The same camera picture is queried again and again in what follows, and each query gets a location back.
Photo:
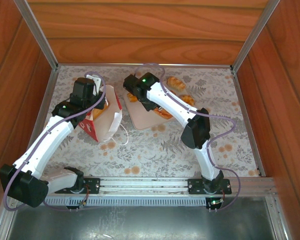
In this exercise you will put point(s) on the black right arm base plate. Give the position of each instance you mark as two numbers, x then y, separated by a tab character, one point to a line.
196	186

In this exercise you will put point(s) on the glazed fake bread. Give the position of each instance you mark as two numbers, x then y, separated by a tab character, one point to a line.
163	114

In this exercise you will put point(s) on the long golden fake bread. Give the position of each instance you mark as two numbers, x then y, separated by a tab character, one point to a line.
98	113

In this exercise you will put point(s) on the floral table mat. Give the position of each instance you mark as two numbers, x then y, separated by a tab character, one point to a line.
145	150

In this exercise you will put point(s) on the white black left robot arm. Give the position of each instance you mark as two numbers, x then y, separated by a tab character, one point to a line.
47	140

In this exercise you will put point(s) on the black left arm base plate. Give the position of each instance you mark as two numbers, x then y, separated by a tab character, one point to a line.
92	186

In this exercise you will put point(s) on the fake croissant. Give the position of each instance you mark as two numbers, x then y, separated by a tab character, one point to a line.
187	100
176	83

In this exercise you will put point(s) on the beige plastic tray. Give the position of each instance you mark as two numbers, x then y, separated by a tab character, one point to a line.
142	117

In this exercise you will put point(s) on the grey metal panel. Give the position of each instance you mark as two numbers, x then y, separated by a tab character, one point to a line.
140	225

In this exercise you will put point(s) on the aluminium mounting beam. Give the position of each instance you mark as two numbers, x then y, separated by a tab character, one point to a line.
145	183

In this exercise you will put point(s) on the red printed paper bag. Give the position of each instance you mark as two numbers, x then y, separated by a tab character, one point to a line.
112	110

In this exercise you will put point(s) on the aluminium frame post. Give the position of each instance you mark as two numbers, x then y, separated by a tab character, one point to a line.
255	35
37	32

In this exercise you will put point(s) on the aluminium frame rail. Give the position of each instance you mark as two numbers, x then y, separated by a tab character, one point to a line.
238	87
190	65

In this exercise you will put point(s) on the small circuit board green light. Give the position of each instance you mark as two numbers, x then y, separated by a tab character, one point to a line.
215	202

